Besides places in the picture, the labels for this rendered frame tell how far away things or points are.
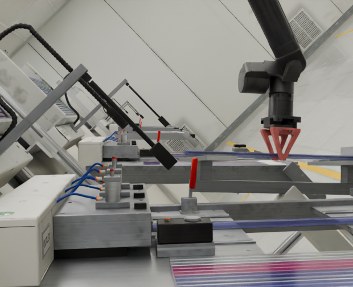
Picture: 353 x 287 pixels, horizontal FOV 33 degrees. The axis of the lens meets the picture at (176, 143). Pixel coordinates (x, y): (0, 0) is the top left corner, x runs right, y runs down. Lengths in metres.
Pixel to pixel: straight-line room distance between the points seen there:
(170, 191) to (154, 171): 3.60
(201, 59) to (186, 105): 0.69
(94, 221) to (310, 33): 8.32
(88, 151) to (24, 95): 0.30
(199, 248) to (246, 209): 0.40
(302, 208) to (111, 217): 0.52
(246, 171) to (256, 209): 0.78
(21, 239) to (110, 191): 0.21
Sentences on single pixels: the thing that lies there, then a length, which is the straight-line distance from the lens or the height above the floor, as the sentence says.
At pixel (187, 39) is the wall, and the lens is 8.69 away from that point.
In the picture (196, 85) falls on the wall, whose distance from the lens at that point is 8.65.
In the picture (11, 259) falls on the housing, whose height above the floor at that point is 1.21.
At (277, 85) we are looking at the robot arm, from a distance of 1.38.
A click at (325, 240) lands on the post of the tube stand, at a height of 0.68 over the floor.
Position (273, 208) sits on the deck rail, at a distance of 1.22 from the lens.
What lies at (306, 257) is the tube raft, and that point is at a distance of 0.77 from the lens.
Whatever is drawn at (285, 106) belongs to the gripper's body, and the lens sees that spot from 1.37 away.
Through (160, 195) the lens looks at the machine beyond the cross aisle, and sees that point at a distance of 5.55.
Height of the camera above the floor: 1.24
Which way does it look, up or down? 5 degrees down
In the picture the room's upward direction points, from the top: 44 degrees counter-clockwise
